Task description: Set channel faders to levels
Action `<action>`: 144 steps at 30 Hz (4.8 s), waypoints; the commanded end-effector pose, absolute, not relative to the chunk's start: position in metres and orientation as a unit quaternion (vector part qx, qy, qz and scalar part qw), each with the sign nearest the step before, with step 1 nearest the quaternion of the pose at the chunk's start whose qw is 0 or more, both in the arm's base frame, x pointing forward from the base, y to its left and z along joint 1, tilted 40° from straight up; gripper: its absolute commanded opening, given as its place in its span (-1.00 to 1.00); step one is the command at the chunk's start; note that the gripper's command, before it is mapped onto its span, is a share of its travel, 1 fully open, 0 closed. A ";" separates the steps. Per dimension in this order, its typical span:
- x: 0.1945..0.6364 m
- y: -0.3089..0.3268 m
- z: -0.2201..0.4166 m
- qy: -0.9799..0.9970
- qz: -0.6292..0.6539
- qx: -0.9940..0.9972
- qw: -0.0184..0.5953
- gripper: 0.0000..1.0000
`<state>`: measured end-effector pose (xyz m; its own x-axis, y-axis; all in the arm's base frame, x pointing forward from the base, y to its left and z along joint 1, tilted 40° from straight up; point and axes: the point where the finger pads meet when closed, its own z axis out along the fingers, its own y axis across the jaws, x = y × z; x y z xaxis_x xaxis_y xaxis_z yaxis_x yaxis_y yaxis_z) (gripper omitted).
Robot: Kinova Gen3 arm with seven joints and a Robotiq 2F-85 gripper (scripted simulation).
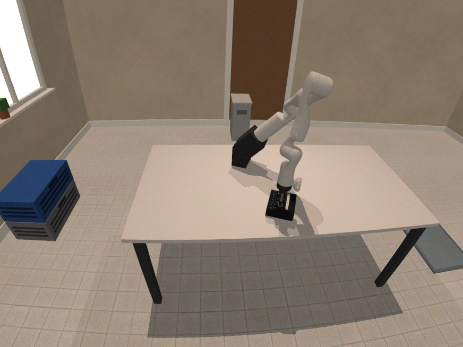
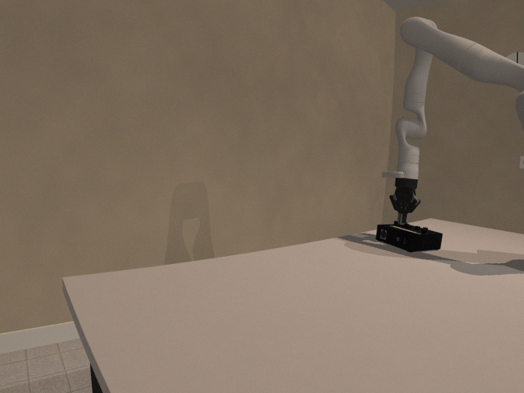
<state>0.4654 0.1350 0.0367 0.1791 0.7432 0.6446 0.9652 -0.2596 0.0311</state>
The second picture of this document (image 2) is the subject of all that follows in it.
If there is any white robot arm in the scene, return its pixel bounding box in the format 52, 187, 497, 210
382, 17, 524, 179

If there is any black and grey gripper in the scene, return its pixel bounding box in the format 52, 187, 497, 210
389, 178, 421, 225

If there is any black lighting desk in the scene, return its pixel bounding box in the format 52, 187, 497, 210
376, 221, 442, 252

